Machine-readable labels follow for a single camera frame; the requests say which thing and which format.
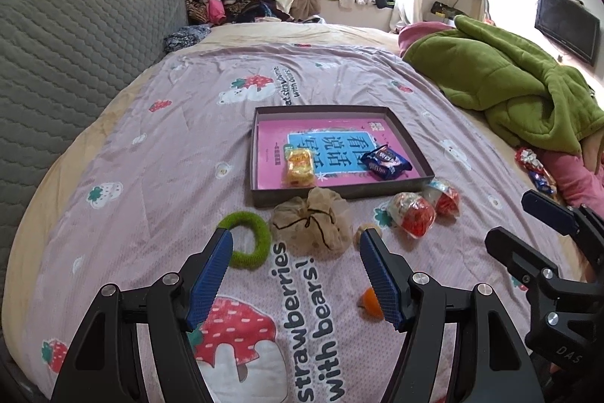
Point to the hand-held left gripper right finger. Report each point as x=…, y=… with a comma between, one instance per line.
x=382, y=285

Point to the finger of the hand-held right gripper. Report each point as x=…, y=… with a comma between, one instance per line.
x=519, y=256
x=547, y=212

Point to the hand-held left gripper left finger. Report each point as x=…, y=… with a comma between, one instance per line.
x=212, y=280

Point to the small orange object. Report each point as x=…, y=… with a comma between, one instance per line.
x=370, y=304

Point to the red heart-shaped candy pack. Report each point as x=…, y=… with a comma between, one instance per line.
x=446, y=197
x=413, y=216

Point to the shallow brown cardboard box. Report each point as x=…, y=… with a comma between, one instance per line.
x=387, y=189

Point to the beige mesh scrunchie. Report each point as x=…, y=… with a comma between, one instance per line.
x=306, y=223

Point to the shiny blue candy packet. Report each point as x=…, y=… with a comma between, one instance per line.
x=542, y=182

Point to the pink fleece garment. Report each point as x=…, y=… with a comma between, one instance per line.
x=575, y=176

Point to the shiny red candy packet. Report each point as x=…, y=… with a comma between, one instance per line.
x=527, y=160

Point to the small tan round object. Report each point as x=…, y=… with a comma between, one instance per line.
x=362, y=229

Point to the blue cookie packet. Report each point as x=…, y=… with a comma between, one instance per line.
x=387, y=164

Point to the green fleece blanket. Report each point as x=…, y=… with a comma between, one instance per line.
x=500, y=77

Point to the yellow snack packet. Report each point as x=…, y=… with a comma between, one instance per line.
x=299, y=167

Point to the pink and blue book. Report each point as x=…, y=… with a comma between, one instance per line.
x=273, y=148

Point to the pink blanket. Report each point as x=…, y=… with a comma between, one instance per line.
x=420, y=34

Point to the black bag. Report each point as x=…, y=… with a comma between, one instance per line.
x=442, y=9

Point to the dark patterned cloth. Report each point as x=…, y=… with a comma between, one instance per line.
x=186, y=37

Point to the grey quilted headboard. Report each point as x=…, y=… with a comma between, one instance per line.
x=71, y=53

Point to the black wall television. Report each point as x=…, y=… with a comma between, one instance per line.
x=566, y=25

